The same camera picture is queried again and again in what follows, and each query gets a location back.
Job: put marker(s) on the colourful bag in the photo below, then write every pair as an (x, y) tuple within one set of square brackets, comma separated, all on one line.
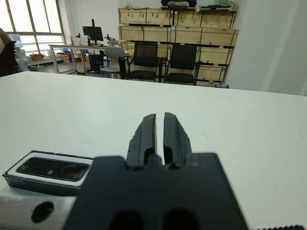
[(67, 56)]

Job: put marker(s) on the black computer tower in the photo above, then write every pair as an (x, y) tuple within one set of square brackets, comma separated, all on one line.
[(96, 62)]

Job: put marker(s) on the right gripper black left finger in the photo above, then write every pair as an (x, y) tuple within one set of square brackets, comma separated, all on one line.
[(141, 143)]

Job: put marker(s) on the slim black camera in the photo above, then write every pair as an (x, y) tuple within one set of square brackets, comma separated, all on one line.
[(52, 169)]

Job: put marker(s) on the white framed wooden desk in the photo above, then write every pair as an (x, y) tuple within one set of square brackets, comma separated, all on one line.
[(55, 60)]

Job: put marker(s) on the white water dispenser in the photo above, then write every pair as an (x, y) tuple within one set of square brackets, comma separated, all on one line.
[(15, 39)]

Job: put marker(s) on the black monitor on stand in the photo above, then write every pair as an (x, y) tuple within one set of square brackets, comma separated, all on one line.
[(92, 33)]

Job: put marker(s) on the black desk instrument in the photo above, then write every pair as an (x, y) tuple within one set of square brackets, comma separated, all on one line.
[(109, 39)]

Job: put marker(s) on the black box with white insert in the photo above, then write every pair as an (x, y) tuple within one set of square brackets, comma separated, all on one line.
[(48, 188)]

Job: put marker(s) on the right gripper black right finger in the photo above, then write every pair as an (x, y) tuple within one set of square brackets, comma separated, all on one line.
[(176, 143)]

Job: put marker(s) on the small purple object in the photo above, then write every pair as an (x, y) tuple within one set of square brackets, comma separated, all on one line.
[(223, 85)]

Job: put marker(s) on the large paned window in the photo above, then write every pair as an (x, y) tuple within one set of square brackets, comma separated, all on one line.
[(40, 14)]

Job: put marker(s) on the black upright side panel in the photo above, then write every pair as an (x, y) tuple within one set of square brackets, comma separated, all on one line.
[(122, 68)]

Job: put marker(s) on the black mesh office chair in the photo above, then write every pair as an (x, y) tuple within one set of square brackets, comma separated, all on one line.
[(145, 54), (183, 56)]

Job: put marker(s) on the open cardboard box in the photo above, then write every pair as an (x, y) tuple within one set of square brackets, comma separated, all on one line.
[(36, 57)]

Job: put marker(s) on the flat stacked boards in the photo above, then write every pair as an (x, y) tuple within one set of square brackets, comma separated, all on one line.
[(216, 7)]

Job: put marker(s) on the grey round seat chair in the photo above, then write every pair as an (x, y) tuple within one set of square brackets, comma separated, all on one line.
[(114, 53)]

